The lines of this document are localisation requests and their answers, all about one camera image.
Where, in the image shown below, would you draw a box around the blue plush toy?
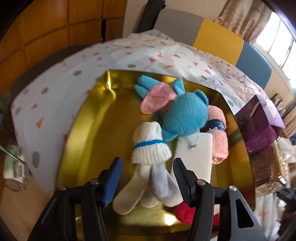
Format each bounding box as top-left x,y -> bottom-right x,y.
134,75 -> 210,142

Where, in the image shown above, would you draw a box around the wooden wardrobe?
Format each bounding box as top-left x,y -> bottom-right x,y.
0,0 -> 129,93

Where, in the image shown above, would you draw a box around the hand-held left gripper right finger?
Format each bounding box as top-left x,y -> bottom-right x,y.
173,158 -> 269,241

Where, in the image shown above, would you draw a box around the gold tin tray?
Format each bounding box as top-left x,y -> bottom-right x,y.
57,70 -> 256,235

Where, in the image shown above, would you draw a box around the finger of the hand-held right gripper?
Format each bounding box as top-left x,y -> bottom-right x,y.
276,189 -> 296,209

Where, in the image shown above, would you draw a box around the purple tissue box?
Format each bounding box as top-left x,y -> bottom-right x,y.
235,94 -> 286,154

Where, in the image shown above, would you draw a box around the pink towel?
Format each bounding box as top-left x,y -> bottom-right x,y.
207,105 -> 229,165

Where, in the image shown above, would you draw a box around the white socks with blue stripe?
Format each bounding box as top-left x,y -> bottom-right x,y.
112,122 -> 185,215

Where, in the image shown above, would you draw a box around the silver ornate tissue box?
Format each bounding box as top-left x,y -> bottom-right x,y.
250,137 -> 294,194

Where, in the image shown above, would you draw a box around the green white package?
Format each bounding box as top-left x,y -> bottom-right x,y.
3,144 -> 29,180

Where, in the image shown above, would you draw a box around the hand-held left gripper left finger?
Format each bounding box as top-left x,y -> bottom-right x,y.
28,157 -> 123,241

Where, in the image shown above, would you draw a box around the window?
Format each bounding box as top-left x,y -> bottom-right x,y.
254,9 -> 296,72

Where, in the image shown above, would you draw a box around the grey yellow blue headboard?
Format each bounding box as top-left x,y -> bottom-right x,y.
153,9 -> 273,92

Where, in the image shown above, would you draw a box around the black rolled mat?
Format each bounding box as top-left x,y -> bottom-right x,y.
136,0 -> 166,33

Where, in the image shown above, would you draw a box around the beige patterned curtain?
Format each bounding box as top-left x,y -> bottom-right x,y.
214,0 -> 273,44

